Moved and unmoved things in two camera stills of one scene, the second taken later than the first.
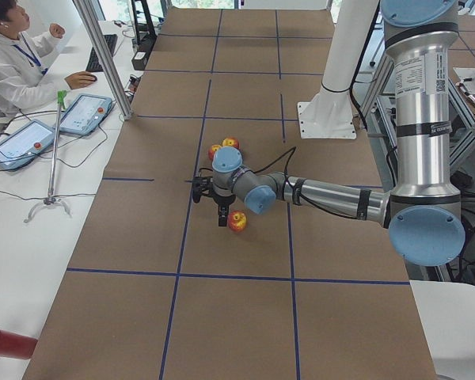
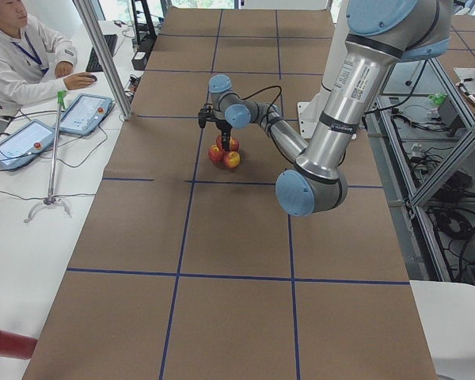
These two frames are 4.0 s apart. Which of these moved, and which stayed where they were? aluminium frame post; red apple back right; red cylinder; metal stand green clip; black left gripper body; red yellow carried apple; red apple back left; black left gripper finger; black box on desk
Moved: black left gripper finger; red yellow carried apple; black left gripper body
Stayed: metal stand green clip; black box on desk; red apple back left; red apple back right; red cylinder; aluminium frame post
